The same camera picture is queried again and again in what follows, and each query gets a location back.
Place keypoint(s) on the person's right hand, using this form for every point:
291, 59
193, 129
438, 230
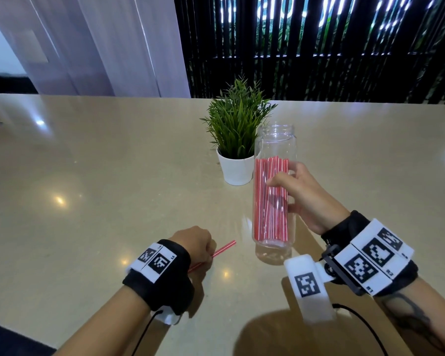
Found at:
315, 202

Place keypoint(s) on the person's left hand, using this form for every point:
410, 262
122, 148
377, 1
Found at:
194, 242

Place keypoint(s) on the person's right thumb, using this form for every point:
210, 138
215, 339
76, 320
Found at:
280, 180

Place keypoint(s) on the person's left fingers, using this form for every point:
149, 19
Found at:
208, 252

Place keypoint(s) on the single red striped straw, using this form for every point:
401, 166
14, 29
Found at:
224, 247

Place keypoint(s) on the clear plastic jar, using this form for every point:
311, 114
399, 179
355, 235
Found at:
274, 142

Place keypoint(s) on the person's left forearm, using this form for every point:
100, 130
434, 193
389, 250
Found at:
104, 326

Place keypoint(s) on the person's right forearm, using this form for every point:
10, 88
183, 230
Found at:
419, 318

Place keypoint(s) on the bundle of red striped straws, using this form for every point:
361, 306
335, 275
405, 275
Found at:
271, 218

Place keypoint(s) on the white plant pot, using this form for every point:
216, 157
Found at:
236, 170

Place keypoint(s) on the white left marker plate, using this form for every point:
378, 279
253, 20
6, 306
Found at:
154, 261

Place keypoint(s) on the white marker plate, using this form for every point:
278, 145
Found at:
372, 255
154, 261

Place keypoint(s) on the black left wristband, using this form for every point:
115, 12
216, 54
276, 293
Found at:
167, 289

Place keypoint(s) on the black wristband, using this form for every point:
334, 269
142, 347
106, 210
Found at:
346, 224
167, 289

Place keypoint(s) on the green artificial plant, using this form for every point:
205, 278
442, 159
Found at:
235, 118

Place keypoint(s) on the black right wristband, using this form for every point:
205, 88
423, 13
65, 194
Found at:
346, 224

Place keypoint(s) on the white right marker plate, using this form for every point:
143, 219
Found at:
372, 255

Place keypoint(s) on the black slatted screen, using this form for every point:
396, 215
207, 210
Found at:
319, 55

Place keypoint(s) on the person's dark clothing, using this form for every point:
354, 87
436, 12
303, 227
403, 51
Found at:
11, 342

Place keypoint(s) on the sheer white curtain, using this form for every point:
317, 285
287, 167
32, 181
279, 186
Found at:
107, 44

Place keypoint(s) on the dark sofa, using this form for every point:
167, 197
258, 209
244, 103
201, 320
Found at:
7, 84

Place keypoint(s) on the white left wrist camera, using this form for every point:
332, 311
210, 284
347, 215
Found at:
168, 315

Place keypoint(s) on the white right wrist camera block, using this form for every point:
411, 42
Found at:
309, 289

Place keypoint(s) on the black right camera bracket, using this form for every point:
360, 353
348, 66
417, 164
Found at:
335, 272

